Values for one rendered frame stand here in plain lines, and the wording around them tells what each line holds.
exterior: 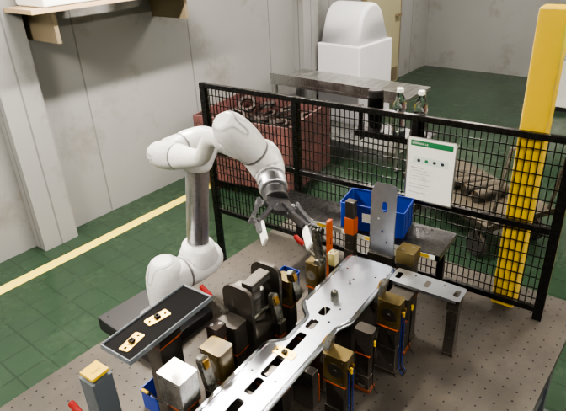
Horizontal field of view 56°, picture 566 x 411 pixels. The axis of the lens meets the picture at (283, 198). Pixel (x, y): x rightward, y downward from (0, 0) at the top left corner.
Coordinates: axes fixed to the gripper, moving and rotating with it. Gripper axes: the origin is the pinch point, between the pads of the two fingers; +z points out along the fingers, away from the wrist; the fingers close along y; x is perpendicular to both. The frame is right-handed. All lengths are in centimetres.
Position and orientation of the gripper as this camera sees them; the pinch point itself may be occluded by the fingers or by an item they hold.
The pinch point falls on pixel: (286, 241)
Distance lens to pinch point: 147.3
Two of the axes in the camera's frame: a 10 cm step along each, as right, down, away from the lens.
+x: 3.6, -7.0, -6.2
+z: 1.9, 7.0, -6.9
